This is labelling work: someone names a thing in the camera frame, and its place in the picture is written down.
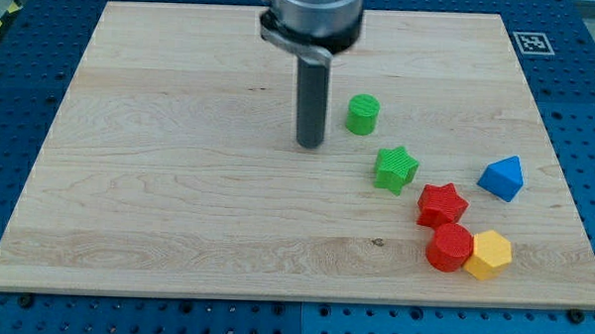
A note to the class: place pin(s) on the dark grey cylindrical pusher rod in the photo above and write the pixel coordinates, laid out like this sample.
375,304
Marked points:
312,93

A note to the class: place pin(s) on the green cylinder block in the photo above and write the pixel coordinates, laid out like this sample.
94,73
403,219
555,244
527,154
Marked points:
362,115

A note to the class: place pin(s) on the green star block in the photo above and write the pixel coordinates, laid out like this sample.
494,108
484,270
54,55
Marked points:
394,169

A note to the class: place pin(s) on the light wooden board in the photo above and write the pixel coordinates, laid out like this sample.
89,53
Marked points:
172,169

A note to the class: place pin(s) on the red star block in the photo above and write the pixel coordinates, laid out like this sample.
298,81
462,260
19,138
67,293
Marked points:
440,205

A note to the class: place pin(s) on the blue pentagon block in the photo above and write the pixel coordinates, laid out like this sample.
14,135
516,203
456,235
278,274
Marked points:
503,178

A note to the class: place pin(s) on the red cylinder block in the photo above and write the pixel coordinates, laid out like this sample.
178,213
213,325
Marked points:
449,248

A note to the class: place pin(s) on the white fiducial marker tag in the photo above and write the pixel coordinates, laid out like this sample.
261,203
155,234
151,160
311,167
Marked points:
533,43

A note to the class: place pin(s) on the yellow hexagon block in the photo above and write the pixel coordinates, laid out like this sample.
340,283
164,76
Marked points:
491,254

